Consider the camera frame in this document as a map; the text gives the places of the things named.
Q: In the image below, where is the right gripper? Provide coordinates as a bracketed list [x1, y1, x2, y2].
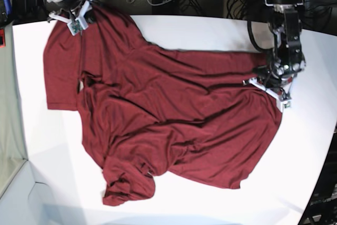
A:
[48, 0, 98, 26]

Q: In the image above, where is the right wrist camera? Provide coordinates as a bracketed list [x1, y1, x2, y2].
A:
[67, 17, 88, 36]

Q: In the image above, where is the dark red t-shirt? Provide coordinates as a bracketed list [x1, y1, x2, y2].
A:
[44, 8, 282, 206]

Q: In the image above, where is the green cloth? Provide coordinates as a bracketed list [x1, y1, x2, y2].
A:
[1, 25, 27, 189]

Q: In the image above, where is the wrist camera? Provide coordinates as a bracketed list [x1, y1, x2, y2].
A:
[67, 17, 88, 36]
[276, 99, 292, 113]

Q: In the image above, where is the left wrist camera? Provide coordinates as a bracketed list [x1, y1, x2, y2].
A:
[276, 99, 292, 113]

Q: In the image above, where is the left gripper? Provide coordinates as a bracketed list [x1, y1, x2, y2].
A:
[243, 66, 298, 103]

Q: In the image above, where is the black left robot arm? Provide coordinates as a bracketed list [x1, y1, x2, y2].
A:
[244, 0, 306, 108]

